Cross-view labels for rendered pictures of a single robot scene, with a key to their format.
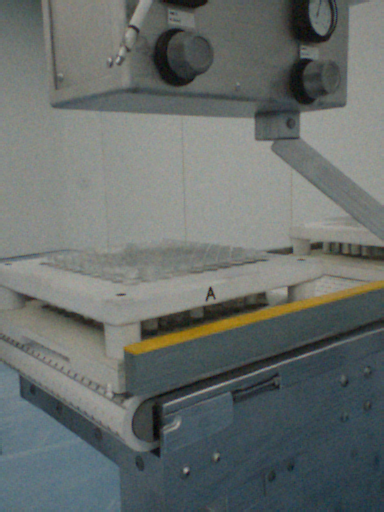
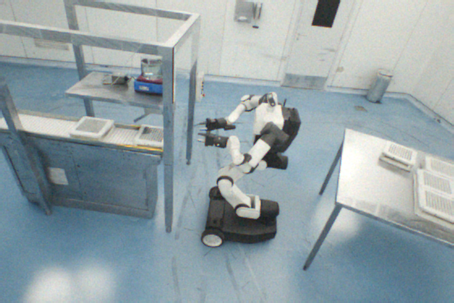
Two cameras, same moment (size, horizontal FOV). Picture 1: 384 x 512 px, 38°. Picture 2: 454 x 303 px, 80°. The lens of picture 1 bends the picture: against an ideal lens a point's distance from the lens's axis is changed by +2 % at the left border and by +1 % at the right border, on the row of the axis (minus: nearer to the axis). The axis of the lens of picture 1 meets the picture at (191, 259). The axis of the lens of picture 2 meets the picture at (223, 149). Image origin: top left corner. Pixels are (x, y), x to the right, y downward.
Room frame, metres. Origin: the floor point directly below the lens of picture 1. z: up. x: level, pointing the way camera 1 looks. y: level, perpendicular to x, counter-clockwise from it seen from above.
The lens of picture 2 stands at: (1.56, 1.54, 2.10)
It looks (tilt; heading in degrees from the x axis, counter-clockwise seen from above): 36 degrees down; 219
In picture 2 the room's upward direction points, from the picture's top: 8 degrees clockwise
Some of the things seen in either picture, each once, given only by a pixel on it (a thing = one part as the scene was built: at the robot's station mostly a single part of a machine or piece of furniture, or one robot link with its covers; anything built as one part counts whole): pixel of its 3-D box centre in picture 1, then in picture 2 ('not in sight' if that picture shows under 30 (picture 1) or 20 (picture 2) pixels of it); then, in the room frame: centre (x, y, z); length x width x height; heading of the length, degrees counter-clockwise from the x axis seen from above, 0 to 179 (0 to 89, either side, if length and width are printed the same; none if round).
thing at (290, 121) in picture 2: not in sight; (274, 128); (0.01, 0.73, 1.12); 0.34 x 0.30 x 0.36; 39
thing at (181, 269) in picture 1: (181, 305); not in sight; (0.48, 0.01, 0.88); 0.01 x 0.01 x 0.07
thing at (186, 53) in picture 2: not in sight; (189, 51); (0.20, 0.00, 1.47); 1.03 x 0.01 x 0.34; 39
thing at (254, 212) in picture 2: not in sight; (247, 205); (0.04, 0.70, 0.28); 0.21 x 0.20 x 0.13; 129
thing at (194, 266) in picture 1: (196, 301); not in sight; (0.50, 0.00, 0.88); 0.01 x 0.01 x 0.07
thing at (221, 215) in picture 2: not in sight; (242, 211); (0.05, 0.67, 0.19); 0.64 x 0.52 x 0.33; 129
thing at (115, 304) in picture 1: (152, 271); (152, 135); (0.56, 0.04, 0.90); 0.25 x 0.24 x 0.02; 40
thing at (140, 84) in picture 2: not in sight; (152, 82); (0.53, 0.02, 1.32); 0.21 x 0.20 x 0.09; 39
